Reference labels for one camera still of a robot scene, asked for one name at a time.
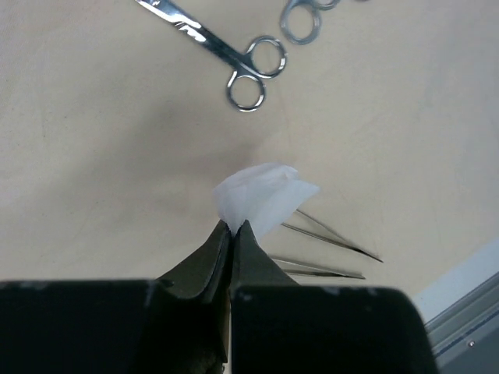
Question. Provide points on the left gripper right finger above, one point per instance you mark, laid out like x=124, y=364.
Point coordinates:
x=279, y=326

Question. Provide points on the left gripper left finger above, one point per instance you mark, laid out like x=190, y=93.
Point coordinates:
x=176, y=323

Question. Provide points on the white gauze pad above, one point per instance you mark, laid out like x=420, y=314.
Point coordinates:
x=265, y=195

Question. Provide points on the steel tweezers left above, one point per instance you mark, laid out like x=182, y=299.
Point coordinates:
x=298, y=268

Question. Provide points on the steel tweezers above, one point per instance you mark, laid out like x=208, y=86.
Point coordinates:
x=298, y=268
x=334, y=238

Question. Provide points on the steel tweezers middle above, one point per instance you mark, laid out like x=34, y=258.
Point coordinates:
x=334, y=238

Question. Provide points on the beige cloth mat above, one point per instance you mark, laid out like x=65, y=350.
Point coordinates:
x=115, y=130

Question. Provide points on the small steel scissors left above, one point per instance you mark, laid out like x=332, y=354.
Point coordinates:
x=243, y=64

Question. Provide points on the small steel scissors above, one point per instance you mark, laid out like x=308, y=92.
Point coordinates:
x=301, y=21
x=243, y=64

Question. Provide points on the small steel scissors middle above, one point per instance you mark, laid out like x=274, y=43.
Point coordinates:
x=301, y=21

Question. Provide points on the aluminium front rail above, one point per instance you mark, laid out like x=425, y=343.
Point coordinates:
x=464, y=337

